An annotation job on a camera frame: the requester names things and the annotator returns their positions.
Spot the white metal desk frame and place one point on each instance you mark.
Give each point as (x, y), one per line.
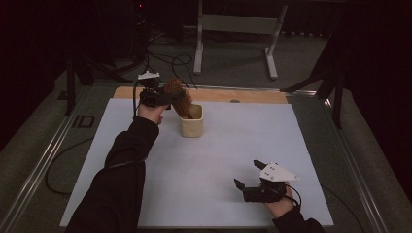
(238, 24)

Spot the aluminium floor rail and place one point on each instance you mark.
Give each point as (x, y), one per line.
(356, 168)
(42, 161)

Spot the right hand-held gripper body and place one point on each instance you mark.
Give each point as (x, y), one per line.
(270, 186)

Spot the beige square holder cup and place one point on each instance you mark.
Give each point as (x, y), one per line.
(192, 124)

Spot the brown wooden paddle hairbrush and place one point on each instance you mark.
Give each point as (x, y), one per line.
(179, 97)

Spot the person's left hand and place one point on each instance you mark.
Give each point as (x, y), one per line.
(150, 113)

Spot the black stand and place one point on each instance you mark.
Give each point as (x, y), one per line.
(336, 97)
(73, 81)

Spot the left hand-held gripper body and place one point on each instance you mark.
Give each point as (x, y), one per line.
(151, 93)

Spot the person's right hand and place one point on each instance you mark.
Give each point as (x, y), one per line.
(280, 207)

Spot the white table mat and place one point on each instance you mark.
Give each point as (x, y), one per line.
(207, 155)

